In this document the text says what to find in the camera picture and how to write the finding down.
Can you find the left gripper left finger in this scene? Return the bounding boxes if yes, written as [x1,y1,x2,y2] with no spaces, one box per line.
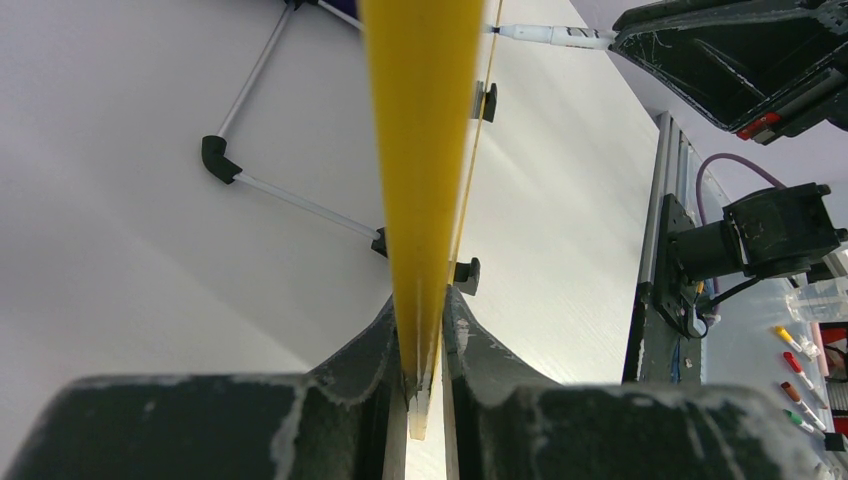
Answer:
[6,304,401,479]

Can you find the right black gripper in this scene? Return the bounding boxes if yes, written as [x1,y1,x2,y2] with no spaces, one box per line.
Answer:
[610,1,847,146]

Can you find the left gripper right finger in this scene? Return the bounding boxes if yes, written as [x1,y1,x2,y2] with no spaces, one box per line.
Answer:
[443,288,820,479]

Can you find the blue capped whiteboard marker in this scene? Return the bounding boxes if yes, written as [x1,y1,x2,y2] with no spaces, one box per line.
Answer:
[488,24,618,50]

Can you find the yellow framed whiteboard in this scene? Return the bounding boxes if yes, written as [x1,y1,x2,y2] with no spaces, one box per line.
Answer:
[200,0,506,442]

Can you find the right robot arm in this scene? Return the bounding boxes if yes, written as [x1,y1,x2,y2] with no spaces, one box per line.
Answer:
[612,1,847,278]

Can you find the clear plastic cup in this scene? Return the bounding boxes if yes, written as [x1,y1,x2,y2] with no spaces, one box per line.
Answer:
[785,277,847,323]

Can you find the yellow capped marker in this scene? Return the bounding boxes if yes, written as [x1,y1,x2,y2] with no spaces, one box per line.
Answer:
[774,326,821,360]

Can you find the brown capped marker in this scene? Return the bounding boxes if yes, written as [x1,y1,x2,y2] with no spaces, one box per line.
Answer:
[780,381,826,431]

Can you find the green capped marker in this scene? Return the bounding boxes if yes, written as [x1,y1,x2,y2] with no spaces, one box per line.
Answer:
[783,409,824,440]

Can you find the red capped marker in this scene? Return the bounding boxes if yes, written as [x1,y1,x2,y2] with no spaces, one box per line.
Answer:
[782,351,829,409]

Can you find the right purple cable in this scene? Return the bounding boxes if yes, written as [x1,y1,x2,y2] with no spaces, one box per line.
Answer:
[694,152,786,227]

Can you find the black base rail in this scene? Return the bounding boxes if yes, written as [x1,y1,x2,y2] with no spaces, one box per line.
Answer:
[622,194,708,385]

